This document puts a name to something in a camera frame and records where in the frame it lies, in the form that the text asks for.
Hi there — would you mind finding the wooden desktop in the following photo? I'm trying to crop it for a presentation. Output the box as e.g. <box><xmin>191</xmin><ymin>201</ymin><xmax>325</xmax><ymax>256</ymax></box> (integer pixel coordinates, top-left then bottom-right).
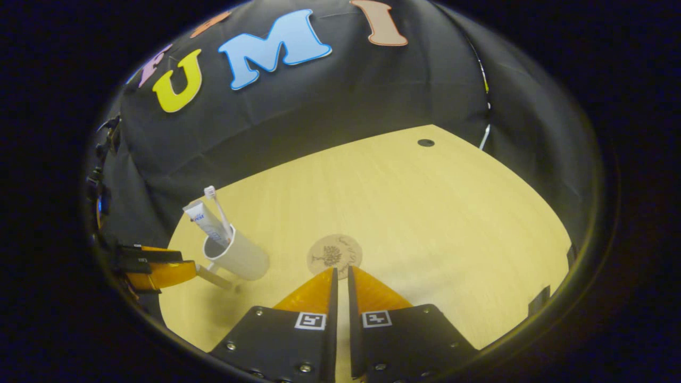
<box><xmin>159</xmin><ymin>124</ymin><xmax>572</xmax><ymax>381</ymax></box>

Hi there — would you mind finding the white cable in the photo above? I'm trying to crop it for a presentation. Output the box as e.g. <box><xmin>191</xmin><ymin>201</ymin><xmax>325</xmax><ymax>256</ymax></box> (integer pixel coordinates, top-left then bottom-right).
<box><xmin>468</xmin><ymin>37</ymin><xmax>491</xmax><ymax>151</ymax></box>

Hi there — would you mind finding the white cup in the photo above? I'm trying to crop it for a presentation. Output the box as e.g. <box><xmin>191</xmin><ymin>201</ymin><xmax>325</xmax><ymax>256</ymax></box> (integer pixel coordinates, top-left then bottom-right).
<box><xmin>196</xmin><ymin>226</ymin><xmax>270</xmax><ymax>290</ymax></box>

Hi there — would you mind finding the white toothbrush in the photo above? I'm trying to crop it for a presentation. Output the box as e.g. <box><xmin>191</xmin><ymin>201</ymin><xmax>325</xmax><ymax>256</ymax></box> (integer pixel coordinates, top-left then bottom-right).
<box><xmin>204</xmin><ymin>186</ymin><xmax>235</xmax><ymax>243</ymax></box>

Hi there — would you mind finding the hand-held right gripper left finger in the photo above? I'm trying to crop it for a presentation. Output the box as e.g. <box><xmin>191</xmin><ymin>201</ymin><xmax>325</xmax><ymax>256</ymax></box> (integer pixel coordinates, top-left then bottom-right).
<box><xmin>209</xmin><ymin>268</ymin><xmax>339</xmax><ymax>383</ymax></box>

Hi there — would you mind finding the round cork coaster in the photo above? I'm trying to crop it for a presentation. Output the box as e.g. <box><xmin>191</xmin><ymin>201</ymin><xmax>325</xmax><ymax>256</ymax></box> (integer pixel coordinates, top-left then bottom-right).
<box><xmin>307</xmin><ymin>234</ymin><xmax>363</xmax><ymax>280</ymax></box>

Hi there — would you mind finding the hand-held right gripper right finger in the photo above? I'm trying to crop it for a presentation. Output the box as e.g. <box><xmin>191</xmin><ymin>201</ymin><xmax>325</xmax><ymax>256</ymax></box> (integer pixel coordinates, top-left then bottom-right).
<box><xmin>347</xmin><ymin>266</ymin><xmax>478</xmax><ymax>381</ymax></box>

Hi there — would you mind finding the white toothpaste tube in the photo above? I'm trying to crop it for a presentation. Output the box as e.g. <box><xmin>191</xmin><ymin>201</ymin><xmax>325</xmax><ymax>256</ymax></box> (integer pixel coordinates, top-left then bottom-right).
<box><xmin>182</xmin><ymin>201</ymin><xmax>232</xmax><ymax>248</ymax></box>

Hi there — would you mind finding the black backdrop cloth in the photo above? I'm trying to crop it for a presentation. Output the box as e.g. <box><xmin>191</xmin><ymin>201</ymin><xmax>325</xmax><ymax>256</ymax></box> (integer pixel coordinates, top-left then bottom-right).
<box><xmin>85</xmin><ymin>0</ymin><xmax>602</xmax><ymax>256</ymax></box>

